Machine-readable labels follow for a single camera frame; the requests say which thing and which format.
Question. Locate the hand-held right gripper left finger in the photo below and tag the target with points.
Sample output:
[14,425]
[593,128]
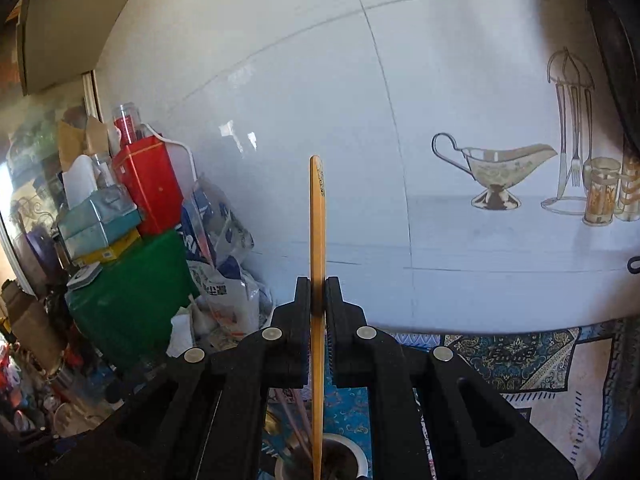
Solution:
[305,310]

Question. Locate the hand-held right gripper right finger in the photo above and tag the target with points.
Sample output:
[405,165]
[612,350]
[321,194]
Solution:
[333,310]

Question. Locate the yellow chopstick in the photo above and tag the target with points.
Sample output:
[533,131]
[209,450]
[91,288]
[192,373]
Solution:
[316,220]

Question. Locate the white ribbed cup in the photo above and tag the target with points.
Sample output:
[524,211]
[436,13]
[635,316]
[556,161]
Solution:
[350,452]

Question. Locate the white and blue plastic bag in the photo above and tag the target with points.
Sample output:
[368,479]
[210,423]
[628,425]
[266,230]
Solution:
[225,280]

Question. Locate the pink chopstick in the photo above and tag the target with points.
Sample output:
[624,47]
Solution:
[295,425]

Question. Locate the green box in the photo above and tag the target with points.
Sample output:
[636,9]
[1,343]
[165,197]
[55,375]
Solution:
[130,300]

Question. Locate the red tin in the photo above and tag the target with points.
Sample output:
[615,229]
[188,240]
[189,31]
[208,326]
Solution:
[150,185]

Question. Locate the white cutting board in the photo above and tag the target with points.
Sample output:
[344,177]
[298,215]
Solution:
[177,152]

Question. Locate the yellow flat box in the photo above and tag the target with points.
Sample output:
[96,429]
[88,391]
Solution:
[110,250]

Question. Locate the teal tissue box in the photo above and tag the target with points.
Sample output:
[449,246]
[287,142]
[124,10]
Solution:
[97,222]

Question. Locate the patterned patchwork tablecloth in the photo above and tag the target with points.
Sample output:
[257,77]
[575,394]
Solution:
[565,375]

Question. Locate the brown paper bag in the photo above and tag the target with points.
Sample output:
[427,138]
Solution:
[80,140]

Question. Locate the black frying pan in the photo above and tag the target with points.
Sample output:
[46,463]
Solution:
[620,45]

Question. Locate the beige wall cabinet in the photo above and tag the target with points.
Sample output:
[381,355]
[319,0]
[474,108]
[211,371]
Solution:
[75,20]

